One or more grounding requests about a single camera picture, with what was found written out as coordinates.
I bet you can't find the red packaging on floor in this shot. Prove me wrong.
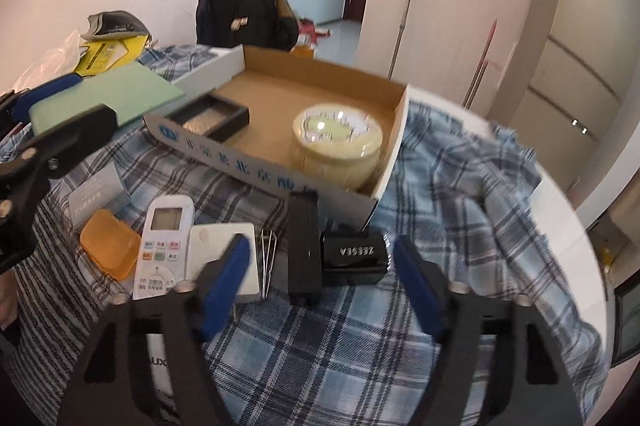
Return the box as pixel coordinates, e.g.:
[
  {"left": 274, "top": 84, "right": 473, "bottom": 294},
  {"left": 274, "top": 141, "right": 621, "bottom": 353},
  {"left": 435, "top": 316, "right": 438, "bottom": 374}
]
[{"left": 297, "top": 19, "right": 331, "bottom": 42}]

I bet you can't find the long black box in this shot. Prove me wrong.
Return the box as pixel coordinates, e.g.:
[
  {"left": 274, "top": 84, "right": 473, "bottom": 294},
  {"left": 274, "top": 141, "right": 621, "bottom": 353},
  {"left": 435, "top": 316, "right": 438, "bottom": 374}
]
[{"left": 287, "top": 190, "right": 323, "bottom": 306}]

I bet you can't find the clear plastic bag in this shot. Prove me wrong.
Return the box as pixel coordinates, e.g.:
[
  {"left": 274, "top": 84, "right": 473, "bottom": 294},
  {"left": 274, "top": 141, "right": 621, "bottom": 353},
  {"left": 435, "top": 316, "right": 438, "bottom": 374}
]
[{"left": 12, "top": 29, "right": 96, "bottom": 94}]

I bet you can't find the grey mop handle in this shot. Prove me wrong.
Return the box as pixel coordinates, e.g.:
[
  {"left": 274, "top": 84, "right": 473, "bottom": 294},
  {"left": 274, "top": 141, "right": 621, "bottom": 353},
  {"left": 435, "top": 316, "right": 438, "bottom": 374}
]
[{"left": 387, "top": 0, "right": 425, "bottom": 80}]

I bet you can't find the green notebook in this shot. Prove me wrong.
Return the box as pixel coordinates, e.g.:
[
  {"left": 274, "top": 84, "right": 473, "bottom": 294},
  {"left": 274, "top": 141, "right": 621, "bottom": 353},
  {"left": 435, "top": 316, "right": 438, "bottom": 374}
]
[{"left": 29, "top": 61, "right": 187, "bottom": 133}]

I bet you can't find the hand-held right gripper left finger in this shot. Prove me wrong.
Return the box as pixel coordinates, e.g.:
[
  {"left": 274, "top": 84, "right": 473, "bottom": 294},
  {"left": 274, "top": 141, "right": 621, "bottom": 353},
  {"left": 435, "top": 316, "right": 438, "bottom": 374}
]
[{"left": 57, "top": 233, "right": 251, "bottom": 426}]

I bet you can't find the orange plastic box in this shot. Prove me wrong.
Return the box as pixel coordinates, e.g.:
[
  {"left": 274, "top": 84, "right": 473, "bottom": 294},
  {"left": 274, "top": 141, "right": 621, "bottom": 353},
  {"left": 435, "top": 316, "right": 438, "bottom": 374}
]
[{"left": 80, "top": 209, "right": 142, "bottom": 281}]

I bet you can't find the white cardboard box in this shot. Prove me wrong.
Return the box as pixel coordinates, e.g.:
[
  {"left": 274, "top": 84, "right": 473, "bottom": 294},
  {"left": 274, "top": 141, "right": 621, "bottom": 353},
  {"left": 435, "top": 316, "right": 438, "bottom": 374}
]
[{"left": 142, "top": 44, "right": 411, "bottom": 229}]

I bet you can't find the grey magazine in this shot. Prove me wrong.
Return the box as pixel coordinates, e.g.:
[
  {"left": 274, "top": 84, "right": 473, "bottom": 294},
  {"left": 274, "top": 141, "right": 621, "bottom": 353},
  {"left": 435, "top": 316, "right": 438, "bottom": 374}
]
[{"left": 87, "top": 10, "right": 151, "bottom": 42}]

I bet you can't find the round yellow tin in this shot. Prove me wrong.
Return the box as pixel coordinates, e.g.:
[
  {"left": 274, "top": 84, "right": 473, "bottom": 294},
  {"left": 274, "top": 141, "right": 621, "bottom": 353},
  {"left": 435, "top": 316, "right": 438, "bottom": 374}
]
[{"left": 291, "top": 104, "right": 384, "bottom": 195}]

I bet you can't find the yellow paper bag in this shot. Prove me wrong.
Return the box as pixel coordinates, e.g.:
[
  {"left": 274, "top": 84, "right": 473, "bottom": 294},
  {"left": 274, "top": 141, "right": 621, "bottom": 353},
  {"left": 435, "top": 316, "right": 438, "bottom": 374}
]
[{"left": 74, "top": 35, "right": 151, "bottom": 77}]

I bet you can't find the red broom handle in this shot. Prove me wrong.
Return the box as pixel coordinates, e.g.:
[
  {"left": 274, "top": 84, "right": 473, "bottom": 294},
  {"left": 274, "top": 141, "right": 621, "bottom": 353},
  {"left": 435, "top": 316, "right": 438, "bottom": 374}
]
[{"left": 462, "top": 19, "right": 498, "bottom": 107}]

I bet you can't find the black jacket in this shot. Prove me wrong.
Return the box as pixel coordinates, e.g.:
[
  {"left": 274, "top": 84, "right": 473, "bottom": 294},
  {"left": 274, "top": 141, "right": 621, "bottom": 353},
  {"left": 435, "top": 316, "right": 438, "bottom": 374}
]
[{"left": 196, "top": 0, "right": 300, "bottom": 52}]

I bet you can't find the beige refrigerator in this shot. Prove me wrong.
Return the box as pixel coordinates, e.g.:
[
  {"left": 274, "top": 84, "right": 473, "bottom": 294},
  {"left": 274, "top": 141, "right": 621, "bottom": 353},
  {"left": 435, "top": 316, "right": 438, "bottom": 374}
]
[{"left": 487, "top": 0, "right": 640, "bottom": 212}]

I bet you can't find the white remote control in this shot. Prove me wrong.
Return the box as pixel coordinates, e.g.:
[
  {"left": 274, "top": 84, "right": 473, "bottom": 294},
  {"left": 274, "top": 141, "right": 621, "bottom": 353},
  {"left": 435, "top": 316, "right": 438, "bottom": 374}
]
[{"left": 132, "top": 195, "right": 196, "bottom": 412}]

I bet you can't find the light blue box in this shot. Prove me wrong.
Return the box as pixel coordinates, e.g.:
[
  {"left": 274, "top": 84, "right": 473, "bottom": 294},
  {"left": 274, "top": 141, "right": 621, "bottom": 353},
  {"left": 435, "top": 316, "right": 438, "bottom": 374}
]
[{"left": 60, "top": 166, "right": 123, "bottom": 227}]

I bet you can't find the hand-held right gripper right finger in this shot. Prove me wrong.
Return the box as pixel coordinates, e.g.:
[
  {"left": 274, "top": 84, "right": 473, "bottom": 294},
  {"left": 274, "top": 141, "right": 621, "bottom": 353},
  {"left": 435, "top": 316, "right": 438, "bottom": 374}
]
[{"left": 392, "top": 236, "right": 583, "bottom": 426}]

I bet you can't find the blue plaid blanket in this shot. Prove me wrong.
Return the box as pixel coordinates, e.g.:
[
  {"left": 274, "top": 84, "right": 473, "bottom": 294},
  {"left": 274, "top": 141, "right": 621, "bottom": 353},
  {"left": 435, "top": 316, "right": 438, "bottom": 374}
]
[{"left": 0, "top": 44, "right": 606, "bottom": 426}]

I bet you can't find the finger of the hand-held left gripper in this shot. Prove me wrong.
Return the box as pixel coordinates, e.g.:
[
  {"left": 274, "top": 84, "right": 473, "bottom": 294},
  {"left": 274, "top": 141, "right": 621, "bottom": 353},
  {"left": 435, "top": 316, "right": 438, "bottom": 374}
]
[
  {"left": 0, "top": 104, "right": 118, "bottom": 202},
  {"left": 0, "top": 74, "right": 83, "bottom": 139}
]

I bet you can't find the silver nail clipper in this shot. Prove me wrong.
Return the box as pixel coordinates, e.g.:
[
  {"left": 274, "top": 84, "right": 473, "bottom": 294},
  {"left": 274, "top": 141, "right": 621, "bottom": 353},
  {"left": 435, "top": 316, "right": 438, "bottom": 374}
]
[{"left": 259, "top": 229, "right": 277, "bottom": 298}]

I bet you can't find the small black printed box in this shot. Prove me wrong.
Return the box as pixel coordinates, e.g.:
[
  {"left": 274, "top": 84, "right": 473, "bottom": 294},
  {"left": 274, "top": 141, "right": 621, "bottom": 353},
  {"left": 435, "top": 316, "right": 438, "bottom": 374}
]
[{"left": 320, "top": 229, "right": 388, "bottom": 287}]

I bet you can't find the white rectangular box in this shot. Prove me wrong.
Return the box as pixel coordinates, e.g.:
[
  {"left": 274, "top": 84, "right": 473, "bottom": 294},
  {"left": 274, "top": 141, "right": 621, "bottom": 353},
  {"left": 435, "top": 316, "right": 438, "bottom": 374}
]
[{"left": 187, "top": 221, "right": 262, "bottom": 304}]

